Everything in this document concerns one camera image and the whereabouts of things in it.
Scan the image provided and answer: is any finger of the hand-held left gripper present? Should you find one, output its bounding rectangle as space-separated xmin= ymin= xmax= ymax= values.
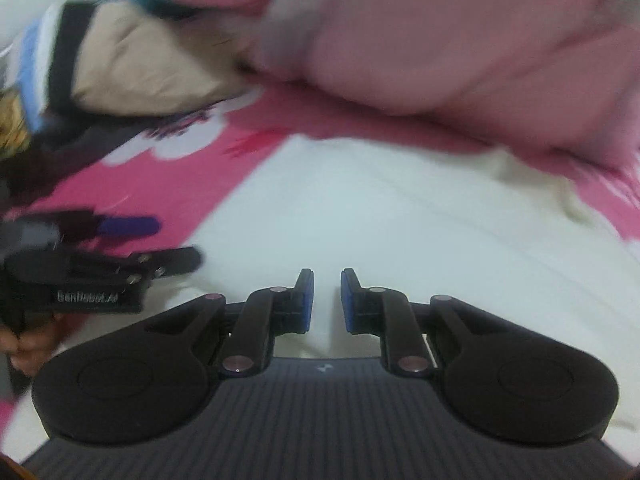
xmin=57 ymin=212 xmax=162 ymax=243
xmin=126 ymin=245 xmax=204 ymax=281

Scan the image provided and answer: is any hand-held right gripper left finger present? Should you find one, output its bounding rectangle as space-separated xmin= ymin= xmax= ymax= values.
xmin=142 ymin=268 xmax=316 ymax=379

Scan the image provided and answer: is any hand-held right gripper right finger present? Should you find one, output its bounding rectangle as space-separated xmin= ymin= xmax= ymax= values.
xmin=340 ymin=267 xmax=513 ymax=378

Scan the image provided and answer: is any white sweater with deer embroidery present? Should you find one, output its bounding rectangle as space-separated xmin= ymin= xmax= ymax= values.
xmin=47 ymin=135 xmax=640 ymax=361

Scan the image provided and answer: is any person's left hand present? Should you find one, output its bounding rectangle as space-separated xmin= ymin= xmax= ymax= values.
xmin=0 ymin=312 xmax=72 ymax=378

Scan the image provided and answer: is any pink blanket with white print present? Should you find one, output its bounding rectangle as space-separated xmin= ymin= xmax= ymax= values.
xmin=0 ymin=82 xmax=640 ymax=456

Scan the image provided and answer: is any dark cloth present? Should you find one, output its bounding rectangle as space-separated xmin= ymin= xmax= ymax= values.
xmin=0 ymin=110 xmax=161 ymax=221

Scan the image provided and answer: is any black and gold patterned item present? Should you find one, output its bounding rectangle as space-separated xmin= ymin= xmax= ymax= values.
xmin=0 ymin=85 xmax=33 ymax=161

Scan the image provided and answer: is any beige cloth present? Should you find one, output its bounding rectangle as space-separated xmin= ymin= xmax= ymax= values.
xmin=47 ymin=0 xmax=256 ymax=117

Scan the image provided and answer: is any blue and white item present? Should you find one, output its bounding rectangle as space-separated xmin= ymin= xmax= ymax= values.
xmin=12 ymin=7 xmax=66 ymax=133

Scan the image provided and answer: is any pale pink quilt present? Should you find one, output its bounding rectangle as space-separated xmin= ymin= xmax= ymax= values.
xmin=165 ymin=0 xmax=640 ymax=173

